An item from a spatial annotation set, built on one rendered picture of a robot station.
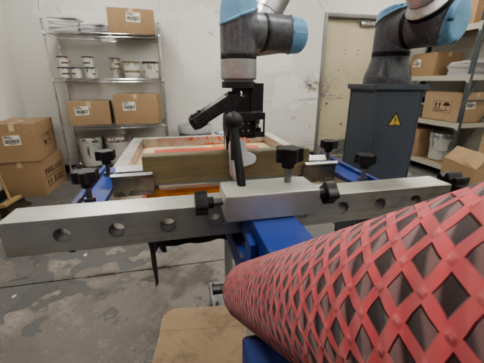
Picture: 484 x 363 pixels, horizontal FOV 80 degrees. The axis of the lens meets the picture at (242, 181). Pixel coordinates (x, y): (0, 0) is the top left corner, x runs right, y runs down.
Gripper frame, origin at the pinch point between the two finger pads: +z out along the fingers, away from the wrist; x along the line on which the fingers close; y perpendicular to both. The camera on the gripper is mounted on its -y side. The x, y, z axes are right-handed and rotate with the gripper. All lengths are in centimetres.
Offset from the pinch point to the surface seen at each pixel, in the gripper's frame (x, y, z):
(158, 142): 57, -19, 3
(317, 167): -2.7, 20.7, -0.7
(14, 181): 278, -187, 82
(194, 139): 57, -5, 3
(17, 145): 275, -174, 42
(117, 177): -3.6, -23.9, -1.5
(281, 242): -37.5, -0.9, -3.3
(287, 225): -33.8, 1.1, -3.3
